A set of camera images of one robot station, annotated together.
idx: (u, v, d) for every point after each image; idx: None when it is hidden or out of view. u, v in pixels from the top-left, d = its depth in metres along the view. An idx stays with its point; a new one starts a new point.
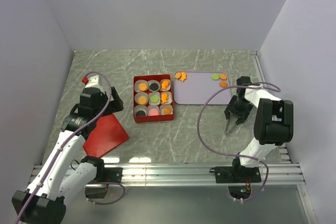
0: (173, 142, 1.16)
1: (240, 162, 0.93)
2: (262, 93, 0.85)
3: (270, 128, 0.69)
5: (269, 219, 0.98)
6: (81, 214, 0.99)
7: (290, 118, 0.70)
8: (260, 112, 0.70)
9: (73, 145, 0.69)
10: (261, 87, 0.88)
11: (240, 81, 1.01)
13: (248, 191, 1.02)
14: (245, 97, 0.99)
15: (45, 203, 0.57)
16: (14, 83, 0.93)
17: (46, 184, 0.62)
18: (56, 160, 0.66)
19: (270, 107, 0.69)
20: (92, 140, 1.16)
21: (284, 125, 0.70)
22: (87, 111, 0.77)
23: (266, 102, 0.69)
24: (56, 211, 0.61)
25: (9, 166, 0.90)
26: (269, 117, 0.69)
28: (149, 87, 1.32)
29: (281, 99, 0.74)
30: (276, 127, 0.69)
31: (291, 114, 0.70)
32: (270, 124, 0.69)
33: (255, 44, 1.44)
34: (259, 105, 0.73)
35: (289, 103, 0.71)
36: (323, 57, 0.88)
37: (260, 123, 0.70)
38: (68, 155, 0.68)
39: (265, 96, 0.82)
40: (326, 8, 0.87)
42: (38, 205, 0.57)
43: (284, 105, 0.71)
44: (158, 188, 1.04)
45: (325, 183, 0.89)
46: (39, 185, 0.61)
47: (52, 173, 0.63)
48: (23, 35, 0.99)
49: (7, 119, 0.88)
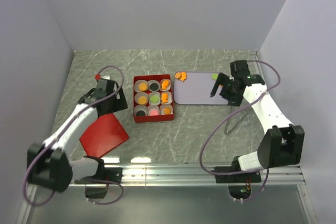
0: (173, 142, 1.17)
1: (242, 167, 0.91)
2: (268, 108, 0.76)
3: (277, 159, 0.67)
5: (269, 219, 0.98)
6: (81, 214, 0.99)
7: (298, 147, 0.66)
8: (268, 148, 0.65)
9: (88, 114, 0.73)
10: (265, 93, 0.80)
11: (235, 67, 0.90)
13: (248, 191, 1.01)
14: (243, 94, 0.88)
15: (60, 155, 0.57)
16: (13, 83, 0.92)
17: (62, 140, 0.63)
18: (72, 123, 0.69)
19: (280, 143, 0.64)
20: (92, 140, 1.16)
21: (292, 153, 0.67)
22: (101, 93, 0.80)
23: (276, 138, 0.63)
24: (64, 172, 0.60)
25: (9, 166, 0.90)
26: (278, 150, 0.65)
28: (149, 87, 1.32)
29: (290, 125, 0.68)
30: (284, 158, 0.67)
31: (301, 143, 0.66)
32: (277, 156, 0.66)
33: (255, 44, 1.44)
34: (265, 136, 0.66)
35: (301, 133, 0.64)
36: (323, 57, 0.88)
37: (268, 156, 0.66)
38: (82, 123, 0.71)
39: (275, 115, 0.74)
40: (326, 9, 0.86)
42: (52, 157, 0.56)
43: (295, 136, 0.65)
44: (158, 188, 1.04)
45: (325, 183, 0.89)
46: (55, 139, 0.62)
47: (68, 134, 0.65)
48: (22, 36, 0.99)
49: (7, 119, 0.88)
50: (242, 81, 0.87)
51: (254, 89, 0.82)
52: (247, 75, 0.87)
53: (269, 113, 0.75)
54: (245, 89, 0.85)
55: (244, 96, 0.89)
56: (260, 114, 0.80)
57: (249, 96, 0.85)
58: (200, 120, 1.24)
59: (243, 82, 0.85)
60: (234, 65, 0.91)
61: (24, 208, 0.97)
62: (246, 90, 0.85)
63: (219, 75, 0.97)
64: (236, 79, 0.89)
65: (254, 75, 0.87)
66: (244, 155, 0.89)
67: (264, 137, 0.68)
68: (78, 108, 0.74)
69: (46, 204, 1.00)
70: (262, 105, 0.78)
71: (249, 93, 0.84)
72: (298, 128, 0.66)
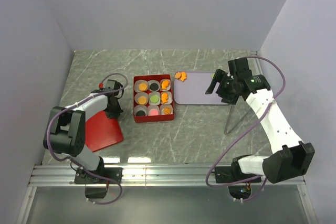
0: (173, 142, 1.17)
1: (242, 170, 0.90)
2: (276, 121, 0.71)
3: (284, 174, 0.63)
5: (269, 219, 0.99)
6: (81, 214, 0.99)
7: (307, 163, 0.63)
8: (276, 165, 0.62)
9: (103, 98, 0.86)
10: (272, 103, 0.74)
11: (237, 66, 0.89)
13: (249, 191, 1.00)
14: (246, 99, 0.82)
15: (80, 114, 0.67)
16: (13, 83, 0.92)
17: (81, 108, 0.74)
18: (88, 100, 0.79)
19: (289, 163, 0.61)
20: (89, 133, 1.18)
21: (300, 169, 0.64)
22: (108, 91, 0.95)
23: (285, 159, 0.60)
24: (81, 135, 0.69)
25: (8, 166, 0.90)
26: (286, 169, 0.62)
28: (149, 87, 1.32)
29: (300, 144, 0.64)
30: (291, 173, 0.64)
31: (310, 160, 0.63)
32: (285, 172, 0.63)
33: (255, 44, 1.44)
34: (275, 153, 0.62)
35: (311, 152, 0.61)
36: (323, 57, 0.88)
37: (275, 173, 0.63)
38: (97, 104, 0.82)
39: (284, 131, 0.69)
40: (326, 9, 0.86)
42: (73, 116, 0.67)
43: (305, 155, 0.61)
44: (159, 188, 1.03)
45: (325, 184, 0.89)
46: (75, 105, 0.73)
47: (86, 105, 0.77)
48: (22, 36, 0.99)
49: (7, 120, 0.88)
50: (245, 83, 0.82)
51: (260, 98, 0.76)
52: (251, 78, 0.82)
53: (277, 128, 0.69)
54: (250, 96, 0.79)
55: (247, 102, 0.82)
56: (268, 129, 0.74)
57: (253, 104, 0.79)
58: (200, 120, 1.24)
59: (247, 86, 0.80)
60: (234, 63, 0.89)
61: (24, 208, 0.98)
62: (251, 96, 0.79)
63: (217, 72, 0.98)
64: (237, 76, 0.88)
65: (259, 77, 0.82)
66: (245, 158, 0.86)
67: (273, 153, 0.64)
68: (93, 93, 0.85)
69: (45, 204, 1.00)
70: (270, 119, 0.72)
71: (253, 100, 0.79)
72: (308, 147, 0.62)
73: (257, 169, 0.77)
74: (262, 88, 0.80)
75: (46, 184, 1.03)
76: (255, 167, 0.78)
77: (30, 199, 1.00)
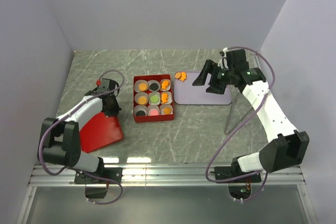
0: (173, 142, 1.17)
1: (242, 169, 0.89)
2: (272, 111, 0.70)
3: (280, 163, 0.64)
5: (269, 219, 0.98)
6: (81, 214, 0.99)
7: (302, 151, 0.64)
8: (273, 155, 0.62)
9: (95, 102, 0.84)
10: (268, 94, 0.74)
11: (234, 58, 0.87)
13: (248, 191, 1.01)
14: (242, 92, 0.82)
15: (73, 125, 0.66)
16: (13, 83, 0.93)
17: (73, 117, 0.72)
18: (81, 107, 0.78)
19: (285, 151, 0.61)
20: (87, 133, 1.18)
21: (294, 157, 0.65)
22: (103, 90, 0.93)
23: (282, 148, 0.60)
24: (76, 144, 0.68)
25: (8, 166, 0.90)
26: (282, 158, 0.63)
28: (149, 87, 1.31)
29: (295, 132, 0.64)
30: (286, 161, 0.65)
31: (304, 148, 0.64)
32: (281, 161, 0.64)
33: (255, 43, 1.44)
34: (271, 143, 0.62)
35: (306, 140, 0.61)
36: (322, 57, 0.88)
37: (272, 162, 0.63)
38: (90, 108, 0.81)
39: (279, 120, 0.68)
40: (326, 9, 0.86)
42: (65, 127, 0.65)
43: (301, 143, 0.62)
44: (159, 188, 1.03)
45: (325, 183, 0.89)
46: (67, 114, 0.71)
47: (79, 112, 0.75)
48: (22, 36, 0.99)
49: (7, 119, 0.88)
50: (242, 76, 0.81)
51: (256, 89, 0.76)
52: (247, 71, 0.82)
53: (272, 118, 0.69)
54: (246, 87, 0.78)
55: (243, 94, 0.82)
56: (264, 119, 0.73)
57: (249, 96, 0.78)
58: (200, 120, 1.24)
59: (243, 78, 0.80)
60: (231, 54, 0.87)
61: (24, 208, 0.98)
62: (247, 88, 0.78)
63: (208, 63, 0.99)
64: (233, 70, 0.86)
65: (255, 70, 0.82)
66: (243, 157, 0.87)
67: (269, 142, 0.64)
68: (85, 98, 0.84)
69: (45, 204, 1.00)
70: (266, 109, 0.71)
71: (249, 92, 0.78)
72: (303, 135, 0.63)
73: (255, 164, 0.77)
74: (258, 81, 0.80)
75: (46, 184, 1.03)
76: (254, 163, 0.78)
77: (30, 199, 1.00)
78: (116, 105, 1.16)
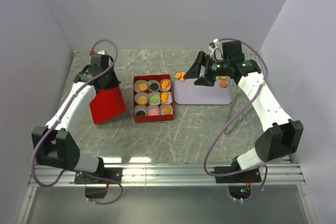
0: (173, 142, 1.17)
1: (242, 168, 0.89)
2: (267, 101, 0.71)
3: (276, 153, 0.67)
5: (269, 219, 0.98)
6: (81, 214, 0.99)
7: (296, 139, 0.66)
8: (268, 142, 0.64)
9: (86, 92, 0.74)
10: (262, 84, 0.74)
11: (230, 50, 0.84)
13: (248, 191, 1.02)
14: (238, 83, 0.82)
15: (64, 135, 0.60)
16: (13, 83, 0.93)
17: (64, 123, 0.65)
18: (72, 104, 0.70)
19: (280, 140, 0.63)
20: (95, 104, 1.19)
21: (290, 146, 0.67)
22: (96, 70, 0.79)
23: (276, 136, 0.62)
24: (72, 149, 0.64)
25: (8, 166, 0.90)
26: (277, 146, 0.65)
28: (149, 87, 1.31)
29: (289, 121, 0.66)
30: (282, 151, 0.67)
31: (298, 136, 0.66)
32: (276, 150, 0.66)
33: (255, 43, 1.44)
34: (265, 132, 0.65)
35: (300, 129, 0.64)
36: (322, 56, 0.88)
37: (267, 151, 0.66)
38: (82, 102, 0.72)
39: (274, 110, 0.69)
40: (326, 9, 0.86)
42: (57, 138, 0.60)
43: (294, 131, 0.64)
44: (159, 188, 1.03)
45: (325, 183, 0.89)
46: (58, 120, 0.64)
47: (69, 113, 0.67)
48: (23, 36, 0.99)
49: (7, 119, 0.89)
50: (237, 68, 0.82)
51: (251, 81, 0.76)
52: (242, 63, 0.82)
53: (267, 108, 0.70)
54: (241, 79, 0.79)
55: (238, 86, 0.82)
56: (258, 108, 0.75)
57: (244, 87, 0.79)
58: (200, 120, 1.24)
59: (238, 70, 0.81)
60: (228, 46, 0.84)
61: (24, 208, 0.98)
62: (242, 80, 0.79)
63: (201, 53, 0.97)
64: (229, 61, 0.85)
65: (250, 62, 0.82)
66: (242, 155, 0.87)
67: (264, 131, 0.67)
68: (75, 87, 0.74)
69: (45, 204, 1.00)
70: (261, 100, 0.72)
71: (244, 84, 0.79)
72: (297, 124, 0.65)
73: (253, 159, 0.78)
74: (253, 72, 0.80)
75: (46, 184, 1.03)
76: (252, 158, 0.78)
77: (30, 199, 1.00)
78: (116, 82, 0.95)
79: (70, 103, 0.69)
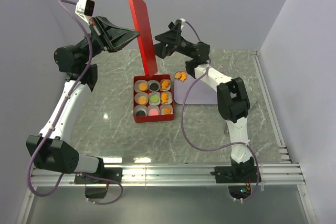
0: (173, 141, 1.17)
1: (237, 160, 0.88)
2: (213, 74, 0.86)
3: (234, 108, 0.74)
5: (269, 219, 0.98)
6: (81, 214, 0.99)
7: (244, 93, 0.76)
8: (220, 98, 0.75)
9: (80, 93, 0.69)
10: (209, 67, 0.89)
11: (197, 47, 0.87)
13: (249, 191, 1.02)
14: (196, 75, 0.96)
15: (60, 145, 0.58)
16: (14, 82, 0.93)
17: (58, 130, 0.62)
18: (65, 107, 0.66)
19: (228, 93, 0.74)
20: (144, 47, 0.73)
21: (242, 99, 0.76)
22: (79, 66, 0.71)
23: (223, 88, 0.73)
24: (70, 153, 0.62)
25: (8, 164, 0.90)
26: (229, 99, 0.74)
28: (149, 87, 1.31)
29: (232, 80, 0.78)
30: (238, 105, 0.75)
31: (244, 88, 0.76)
32: (232, 105, 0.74)
33: (254, 43, 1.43)
34: (217, 92, 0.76)
35: (240, 81, 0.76)
36: (322, 56, 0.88)
37: (224, 107, 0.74)
38: (76, 103, 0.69)
39: (219, 77, 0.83)
40: (326, 8, 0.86)
42: (53, 147, 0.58)
43: (238, 84, 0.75)
44: (158, 188, 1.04)
45: (325, 183, 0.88)
46: (51, 129, 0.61)
47: (63, 118, 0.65)
48: (23, 35, 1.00)
49: (8, 118, 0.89)
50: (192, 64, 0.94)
51: (201, 67, 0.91)
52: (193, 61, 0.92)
53: (215, 77, 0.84)
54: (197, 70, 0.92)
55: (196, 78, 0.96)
56: (210, 83, 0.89)
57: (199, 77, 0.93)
58: (200, 120, 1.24)
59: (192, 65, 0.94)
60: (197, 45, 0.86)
61: (24, 208, 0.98)
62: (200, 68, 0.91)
63: (178, 23, 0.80)
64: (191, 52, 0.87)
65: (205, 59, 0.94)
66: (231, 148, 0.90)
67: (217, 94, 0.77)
68: (66, 87, 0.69)
69: (46, 204, 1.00)
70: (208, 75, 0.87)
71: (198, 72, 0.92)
72: (238, 79, 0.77)
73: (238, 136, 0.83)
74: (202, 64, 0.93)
75: (47, 183, 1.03)
76: (236, 136, 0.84)
77: (31, 199, 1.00)
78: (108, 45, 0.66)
79: (63, 106, 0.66)
